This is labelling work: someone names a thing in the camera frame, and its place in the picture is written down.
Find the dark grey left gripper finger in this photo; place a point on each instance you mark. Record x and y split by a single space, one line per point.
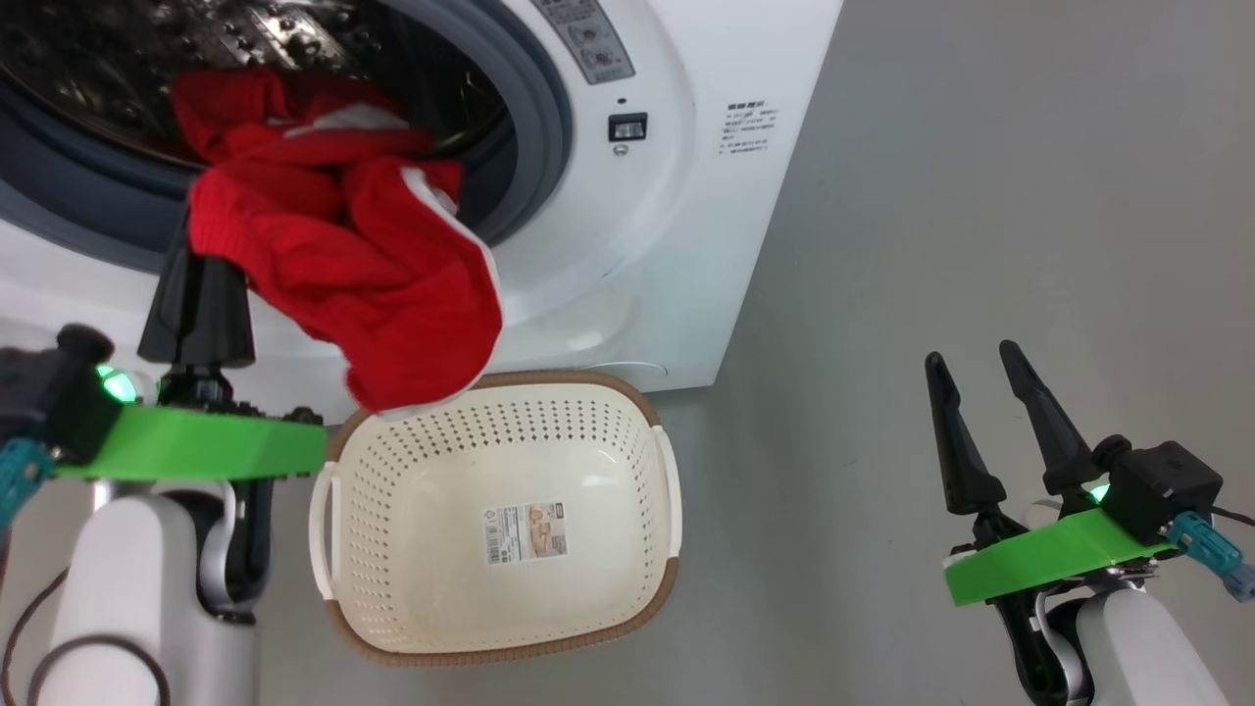
225 324
172 324

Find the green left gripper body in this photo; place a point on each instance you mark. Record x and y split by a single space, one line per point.
196 446

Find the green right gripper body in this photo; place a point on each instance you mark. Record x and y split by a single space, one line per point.
1039 564

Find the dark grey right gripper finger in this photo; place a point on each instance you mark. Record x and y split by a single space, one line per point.
1059 441
966 461

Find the red garment with white trim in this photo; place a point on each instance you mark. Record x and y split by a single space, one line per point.
363 284

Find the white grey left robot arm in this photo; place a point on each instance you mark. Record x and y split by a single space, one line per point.
127 588

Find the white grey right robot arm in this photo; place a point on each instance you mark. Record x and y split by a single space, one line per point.
1137 657

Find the steel perforated washer drum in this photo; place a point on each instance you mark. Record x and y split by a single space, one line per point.
118 59

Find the cream perforated basket brown rim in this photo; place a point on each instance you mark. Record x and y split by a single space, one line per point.
490 608

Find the printed product label sticker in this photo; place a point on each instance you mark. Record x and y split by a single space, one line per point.
525 532

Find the white front-load washing machine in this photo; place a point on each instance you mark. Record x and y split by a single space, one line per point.
686 245

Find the round white filter cover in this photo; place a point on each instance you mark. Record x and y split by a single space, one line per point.
632 369

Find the grey instruction sticker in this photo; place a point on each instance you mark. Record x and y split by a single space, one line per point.
588 39

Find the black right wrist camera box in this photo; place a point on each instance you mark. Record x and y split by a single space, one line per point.
1167 485

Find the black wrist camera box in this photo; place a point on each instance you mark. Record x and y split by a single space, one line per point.
49 392
1167 485

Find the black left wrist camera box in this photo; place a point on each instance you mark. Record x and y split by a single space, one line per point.
49 392

